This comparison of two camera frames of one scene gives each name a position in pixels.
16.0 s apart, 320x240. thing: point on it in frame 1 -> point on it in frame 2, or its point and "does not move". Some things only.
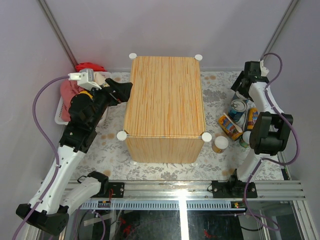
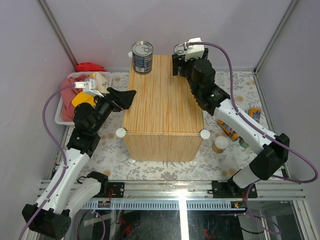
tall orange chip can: x=229 y=127 does not move
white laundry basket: x=58 y=118 does not move
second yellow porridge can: x=252 y=117 does not move
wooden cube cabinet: x=164 y=120 does not move
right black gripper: x=237 y=84 -> x=179 y=61
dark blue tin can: x=237 y=109 -> x=142 y=52
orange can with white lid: x=221 y=143 does not move
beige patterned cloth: x=100 y=79 does not move
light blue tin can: x=237 y=95 -> x=179 y=49
